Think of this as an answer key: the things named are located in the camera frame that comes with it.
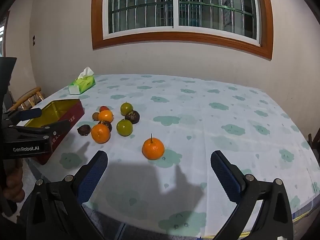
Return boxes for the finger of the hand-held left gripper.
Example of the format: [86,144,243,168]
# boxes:
[2,108,42,125]
[9,119,74,141]

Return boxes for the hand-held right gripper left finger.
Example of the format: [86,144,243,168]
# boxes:
[26,150,108,240]

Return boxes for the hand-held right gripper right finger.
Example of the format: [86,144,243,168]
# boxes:
[210,150,294,240]

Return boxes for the brown framed bright window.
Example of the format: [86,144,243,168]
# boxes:
[0,10,11,58]

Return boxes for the person's left hand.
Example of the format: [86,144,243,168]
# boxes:
[3,159,26,203]

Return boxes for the red tin box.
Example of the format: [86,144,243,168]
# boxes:
[24,99,85,166]

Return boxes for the dark mangosteen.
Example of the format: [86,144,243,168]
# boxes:
[98,120,113,133]
[124,110,140,124]
[77,124,92,136]

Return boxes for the green citrus fruit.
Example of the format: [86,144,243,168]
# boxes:
[120,102,133,116]
[116,119,133,137]

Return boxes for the orange with stem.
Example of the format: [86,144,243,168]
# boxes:
[142,133,165,160]

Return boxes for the dark wooden chair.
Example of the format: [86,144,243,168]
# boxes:
[308,127,320,157]

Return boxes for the light wooden chair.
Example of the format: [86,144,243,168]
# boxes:
[7,87,45,112]

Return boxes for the green tissue pack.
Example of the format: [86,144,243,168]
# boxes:
[68,67,96,95]

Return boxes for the brown framed barred window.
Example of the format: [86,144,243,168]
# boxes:
[91,0,274,61]

